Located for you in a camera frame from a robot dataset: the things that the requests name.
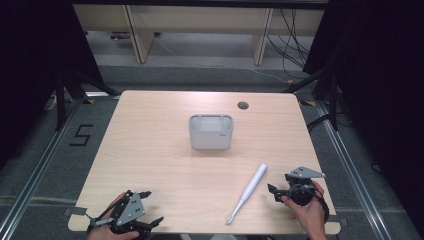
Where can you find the metal floor rail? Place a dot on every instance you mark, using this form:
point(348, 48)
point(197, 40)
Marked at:
point(36, 170)
point(353, 173)

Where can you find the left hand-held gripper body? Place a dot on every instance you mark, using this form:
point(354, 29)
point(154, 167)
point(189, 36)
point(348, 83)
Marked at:
point(130, 210)

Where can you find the black curtain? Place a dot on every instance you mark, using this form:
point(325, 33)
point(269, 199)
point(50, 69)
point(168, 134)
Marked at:
point(30, 66)
point(383, 83)

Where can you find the grey plastic toothbrush holder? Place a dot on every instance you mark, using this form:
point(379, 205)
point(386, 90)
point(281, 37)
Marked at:
point(210, 138)

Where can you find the person's left hand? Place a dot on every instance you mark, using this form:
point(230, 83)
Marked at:
point(106, 235)

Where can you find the person's right hand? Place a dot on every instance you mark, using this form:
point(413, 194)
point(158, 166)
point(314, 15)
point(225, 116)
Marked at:
point(311, 215)

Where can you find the grey tape piece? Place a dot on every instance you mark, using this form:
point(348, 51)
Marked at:
point(76, 211)
point(341, 221)

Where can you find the light wooden desk frame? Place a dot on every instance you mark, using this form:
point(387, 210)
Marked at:
point(200, 18)

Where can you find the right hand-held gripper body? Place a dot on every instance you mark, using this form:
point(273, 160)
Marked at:
point(301, 191)

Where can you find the black metal stand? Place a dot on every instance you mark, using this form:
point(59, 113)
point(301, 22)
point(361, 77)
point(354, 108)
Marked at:
point(333, 100)
point(60, 100)

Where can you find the yellow black tape piece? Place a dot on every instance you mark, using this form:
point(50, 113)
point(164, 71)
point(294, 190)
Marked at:
point(88, 100)
point(308, 103)

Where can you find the white electric toothbrush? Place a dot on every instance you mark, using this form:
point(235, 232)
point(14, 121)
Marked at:
point(250, 188)

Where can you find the round grey table grommet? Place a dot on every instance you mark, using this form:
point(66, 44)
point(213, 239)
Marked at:
point(243, 105)

